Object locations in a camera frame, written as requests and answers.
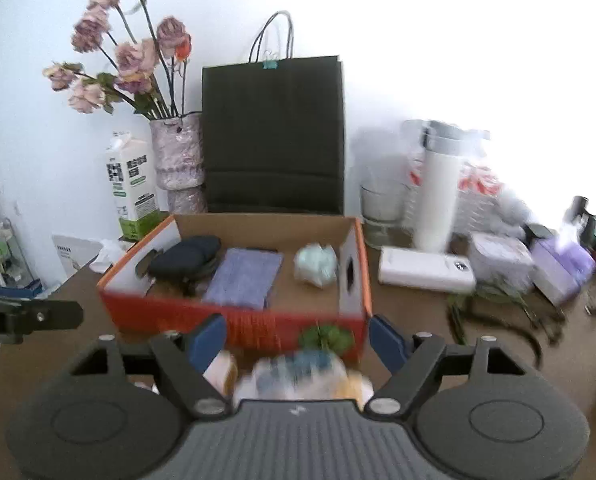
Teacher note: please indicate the pink wrapped vase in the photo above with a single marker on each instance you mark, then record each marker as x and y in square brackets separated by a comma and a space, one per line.
[177, 155]

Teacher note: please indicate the white card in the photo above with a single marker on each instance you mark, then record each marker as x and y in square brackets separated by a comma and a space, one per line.
[72, 255]

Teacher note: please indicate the dried pink flower bouquet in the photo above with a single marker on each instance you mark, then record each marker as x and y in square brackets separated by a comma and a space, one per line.
[132, 60]

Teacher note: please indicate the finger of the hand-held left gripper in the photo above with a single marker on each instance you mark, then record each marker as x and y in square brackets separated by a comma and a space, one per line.
[52, 312]
[7, 292]

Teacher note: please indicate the grey fuzzy ball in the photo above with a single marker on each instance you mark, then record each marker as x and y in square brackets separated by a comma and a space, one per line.
[515, 212]

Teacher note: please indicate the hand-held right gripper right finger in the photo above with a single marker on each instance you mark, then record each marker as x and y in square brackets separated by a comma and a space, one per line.
[388, 342]

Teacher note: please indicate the black paper bag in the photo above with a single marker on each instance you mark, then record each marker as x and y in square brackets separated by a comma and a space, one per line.
[273, 135]

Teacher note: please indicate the dark bottle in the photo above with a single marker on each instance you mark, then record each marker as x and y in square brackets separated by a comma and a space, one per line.
[583, 220]

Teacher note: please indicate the purple cloth pack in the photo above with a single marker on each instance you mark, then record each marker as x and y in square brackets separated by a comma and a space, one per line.
[245, 277]

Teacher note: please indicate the plastic bag with red print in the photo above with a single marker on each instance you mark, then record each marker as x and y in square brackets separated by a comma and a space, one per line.
[478, 185]

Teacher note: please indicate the packaged bread bun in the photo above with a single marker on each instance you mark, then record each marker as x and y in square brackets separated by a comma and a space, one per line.
[303, 380]

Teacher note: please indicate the colourful packet bundle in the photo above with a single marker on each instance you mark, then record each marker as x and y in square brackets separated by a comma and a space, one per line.
[0, 255]

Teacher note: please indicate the white thermos bottle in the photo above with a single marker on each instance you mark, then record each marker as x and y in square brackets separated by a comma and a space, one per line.
[438, 195]

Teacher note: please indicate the pale green crumpled bag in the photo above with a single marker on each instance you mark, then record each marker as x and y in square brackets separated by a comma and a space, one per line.
[316, 265]

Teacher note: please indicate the brown wooden desktop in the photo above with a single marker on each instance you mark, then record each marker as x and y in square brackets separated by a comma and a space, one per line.
[418, 320]

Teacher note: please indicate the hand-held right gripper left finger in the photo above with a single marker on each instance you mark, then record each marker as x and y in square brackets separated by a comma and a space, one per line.
[206, 342]

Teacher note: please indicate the white power bank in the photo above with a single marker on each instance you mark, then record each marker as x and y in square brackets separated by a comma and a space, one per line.
[425, 270]

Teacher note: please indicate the black zip pouch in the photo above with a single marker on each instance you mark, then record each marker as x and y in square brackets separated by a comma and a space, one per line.
[182, 257]

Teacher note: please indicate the crumpled white tissue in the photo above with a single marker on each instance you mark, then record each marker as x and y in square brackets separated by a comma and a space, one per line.
[110, 255]

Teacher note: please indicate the white flat box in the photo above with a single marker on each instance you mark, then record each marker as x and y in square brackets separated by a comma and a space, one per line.
[503, 255]

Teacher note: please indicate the orange cardboard box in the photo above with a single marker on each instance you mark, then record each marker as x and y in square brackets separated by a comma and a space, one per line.
[177, 316]

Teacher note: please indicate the purple tissue pack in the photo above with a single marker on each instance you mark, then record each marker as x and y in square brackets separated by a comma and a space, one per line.
[563, 262]

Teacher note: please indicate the clear drinking glass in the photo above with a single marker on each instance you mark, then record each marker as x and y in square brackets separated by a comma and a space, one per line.
[383, 210]

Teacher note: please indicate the white green milk carton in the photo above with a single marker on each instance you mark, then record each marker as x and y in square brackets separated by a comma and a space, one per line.
[133, 185]

